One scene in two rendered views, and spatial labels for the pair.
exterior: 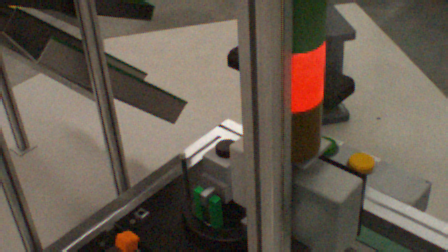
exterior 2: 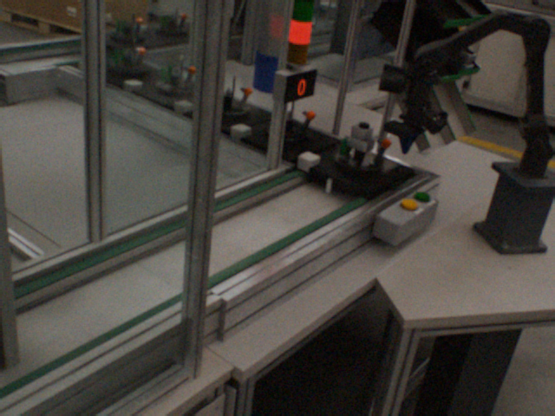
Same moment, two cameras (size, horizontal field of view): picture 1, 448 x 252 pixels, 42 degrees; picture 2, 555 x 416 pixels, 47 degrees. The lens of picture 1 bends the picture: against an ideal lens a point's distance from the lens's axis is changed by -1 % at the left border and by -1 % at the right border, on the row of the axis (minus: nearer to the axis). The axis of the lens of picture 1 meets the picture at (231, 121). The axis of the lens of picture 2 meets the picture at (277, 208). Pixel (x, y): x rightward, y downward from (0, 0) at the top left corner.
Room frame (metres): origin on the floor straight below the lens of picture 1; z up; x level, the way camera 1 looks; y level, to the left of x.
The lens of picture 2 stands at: (0.19, -1.62, 1.68)
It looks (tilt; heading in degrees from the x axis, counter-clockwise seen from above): 28 degrees down; 83
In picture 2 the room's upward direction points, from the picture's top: 8 degrees clockwise
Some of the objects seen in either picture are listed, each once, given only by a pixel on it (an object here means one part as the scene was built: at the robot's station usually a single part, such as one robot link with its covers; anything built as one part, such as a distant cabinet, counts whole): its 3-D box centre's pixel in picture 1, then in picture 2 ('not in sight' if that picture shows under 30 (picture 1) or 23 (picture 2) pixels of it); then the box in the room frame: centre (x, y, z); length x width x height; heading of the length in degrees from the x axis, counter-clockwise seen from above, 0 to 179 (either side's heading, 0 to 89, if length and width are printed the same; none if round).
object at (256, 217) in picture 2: not in sight; (280, 213); (0.39, -0.19, 0.91); 0.84 x 0.28 x 0.10; 47
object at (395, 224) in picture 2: not in sight; (406, 217); (0.71, -0.20, 0.93); 0.21 x 0.07 x 0.06; 47
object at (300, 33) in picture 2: not in sight; (300, 31); (0.39, -0.05, 1.33); 0.05 x 0.05 x 0.05
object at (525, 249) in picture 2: not in sight; (519, 207); (1.02, -0.16, 0.96); 0.15 x 0.15 x 0.20; 11
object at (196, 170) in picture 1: (232, 218); (356, 168); (0.61, 0.01, 0.96); 0.24 x 0.24 x 0.02; 47
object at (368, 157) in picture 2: (231, 208); (357, 162); (0.61, 0.01, 0.98); 0.14 x 0.14 x 0.02
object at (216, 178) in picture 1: (223, 169); (359, 134); (0.60, 0.02, 1.06); 0.08 x 0.04 x 0.07; 137
